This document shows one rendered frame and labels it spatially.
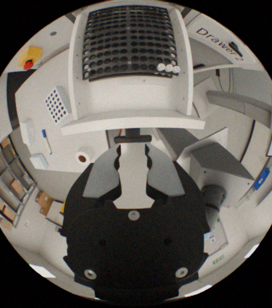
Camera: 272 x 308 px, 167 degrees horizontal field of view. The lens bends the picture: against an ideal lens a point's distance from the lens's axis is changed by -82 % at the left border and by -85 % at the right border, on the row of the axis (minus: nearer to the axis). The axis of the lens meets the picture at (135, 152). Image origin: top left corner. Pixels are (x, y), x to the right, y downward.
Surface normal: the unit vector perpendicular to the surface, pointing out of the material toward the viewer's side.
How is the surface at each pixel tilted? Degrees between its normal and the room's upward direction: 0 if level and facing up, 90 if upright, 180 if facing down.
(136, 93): 0
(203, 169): 46
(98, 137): 0
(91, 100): 0
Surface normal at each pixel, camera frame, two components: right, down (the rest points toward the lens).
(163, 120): 0.03, 0.54
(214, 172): -0.66, 0.59
